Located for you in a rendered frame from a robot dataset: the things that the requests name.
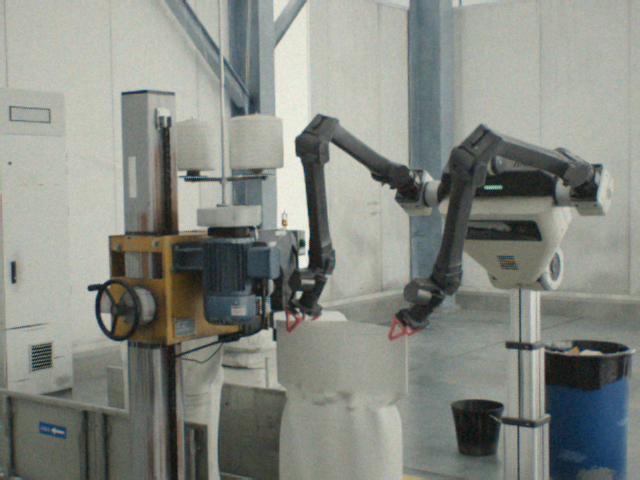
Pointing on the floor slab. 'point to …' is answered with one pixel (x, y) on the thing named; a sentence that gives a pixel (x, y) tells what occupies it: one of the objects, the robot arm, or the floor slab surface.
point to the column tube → (157, 407)
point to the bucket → (477, 425)
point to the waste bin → (588, 409)
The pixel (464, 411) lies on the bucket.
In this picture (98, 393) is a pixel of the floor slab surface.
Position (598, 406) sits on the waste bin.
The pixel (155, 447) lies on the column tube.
